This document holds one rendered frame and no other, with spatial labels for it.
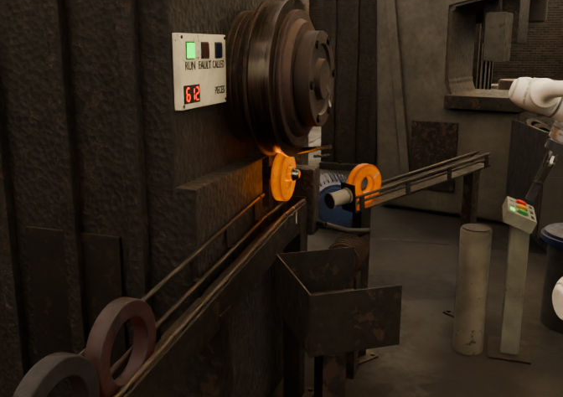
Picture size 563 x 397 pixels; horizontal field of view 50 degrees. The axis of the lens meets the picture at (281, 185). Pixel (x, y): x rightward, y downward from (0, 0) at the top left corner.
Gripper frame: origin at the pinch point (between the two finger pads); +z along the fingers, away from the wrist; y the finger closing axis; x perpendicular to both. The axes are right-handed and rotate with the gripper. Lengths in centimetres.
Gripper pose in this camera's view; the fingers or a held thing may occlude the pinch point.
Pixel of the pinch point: (533, 191)
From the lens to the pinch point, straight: 242.3
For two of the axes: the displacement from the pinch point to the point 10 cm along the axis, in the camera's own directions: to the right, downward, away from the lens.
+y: -3.3, 2.1, -9.2
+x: 8.9, 4.1, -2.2
